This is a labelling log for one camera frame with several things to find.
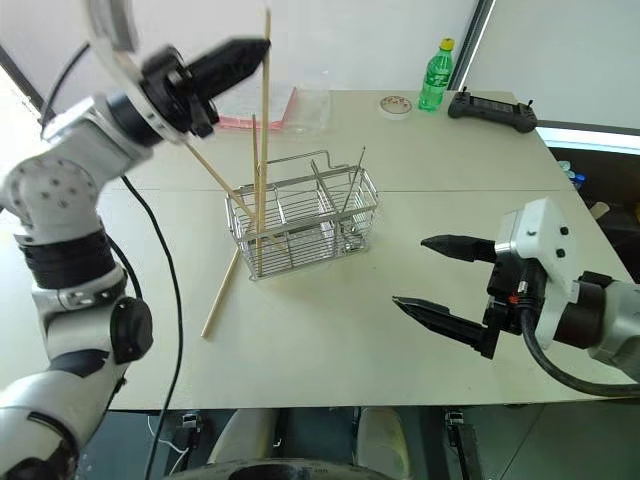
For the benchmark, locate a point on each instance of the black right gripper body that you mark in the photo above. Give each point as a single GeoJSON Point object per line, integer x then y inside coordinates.
{"type": "Point", "coordinates": [510, 290]}

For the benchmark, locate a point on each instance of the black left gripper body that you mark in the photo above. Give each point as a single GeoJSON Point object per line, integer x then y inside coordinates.
{"type": "Point", "coordinates": [170, 85]}

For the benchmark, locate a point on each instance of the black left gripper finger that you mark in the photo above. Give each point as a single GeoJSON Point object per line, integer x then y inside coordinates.
{"type": "Point", "coordinates": [230, 74]}
{"type": "Point", "coordinates": [230, 50]}

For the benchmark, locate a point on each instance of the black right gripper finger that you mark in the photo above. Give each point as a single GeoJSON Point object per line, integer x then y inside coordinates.
{"type": "Point", "coordinates": [445, 321]}
{"type": "Point", "coordinates": [460, 246]}

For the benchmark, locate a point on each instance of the wooden chopstick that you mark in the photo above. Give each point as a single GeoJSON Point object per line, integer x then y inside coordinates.
{"type": "Point", "coordinates": [220, 295]}
{"type": "Point", "coordinates": [255, 150]}
{"type": "Point", "coordinates": [215, 175]}
{"type": "Point", "coordinates": [264, 125]}

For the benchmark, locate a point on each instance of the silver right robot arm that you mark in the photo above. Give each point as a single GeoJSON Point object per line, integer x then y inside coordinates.
{"type": "Point", "coordinates": [620, 320]}

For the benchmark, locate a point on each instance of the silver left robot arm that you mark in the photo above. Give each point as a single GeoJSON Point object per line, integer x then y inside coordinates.
{"type": "Point", "coordinates": [50, 185]}

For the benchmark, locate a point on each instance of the clear plastic bag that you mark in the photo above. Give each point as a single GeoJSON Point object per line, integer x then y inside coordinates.
{"type": "Point", "coordinates": [312, 110]}

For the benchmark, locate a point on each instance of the blue capped bottles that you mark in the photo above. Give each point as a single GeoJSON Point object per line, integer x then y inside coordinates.
{"type": "Point", "coordinates": [572, 175]}

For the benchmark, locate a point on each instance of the white rounded shape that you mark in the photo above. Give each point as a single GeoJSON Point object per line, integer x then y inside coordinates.
{"type": "Point", "coordinates": [382, 437]}
{"type": "Point", "coordinates": [245, 435]}

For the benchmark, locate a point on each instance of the black remote controller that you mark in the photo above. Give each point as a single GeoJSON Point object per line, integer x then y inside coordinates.
{"type": "Point", "coordinates": [490, 110]}

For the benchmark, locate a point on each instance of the green plastic bottle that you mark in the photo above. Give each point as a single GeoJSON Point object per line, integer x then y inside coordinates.
{"type": "Point", "coordinates": [435, 80]}

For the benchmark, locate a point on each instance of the dark rounded shape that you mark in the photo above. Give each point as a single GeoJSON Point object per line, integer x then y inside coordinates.
{"type": "Point", "coordinates": [280, 470]}

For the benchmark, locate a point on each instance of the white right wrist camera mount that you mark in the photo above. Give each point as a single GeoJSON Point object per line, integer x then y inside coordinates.
{"type": "Point", "coordinates": [540, 230]}

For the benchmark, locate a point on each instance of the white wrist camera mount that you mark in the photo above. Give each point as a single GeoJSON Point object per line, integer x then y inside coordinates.
{"type": "Point", "coordinates": [540, 230]}
{"type": "Point", "coordinates": [107, 50]}

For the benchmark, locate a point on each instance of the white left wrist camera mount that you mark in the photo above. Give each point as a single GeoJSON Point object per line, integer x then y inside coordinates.
{"type": "Point", "coordinates": [107, 50]}

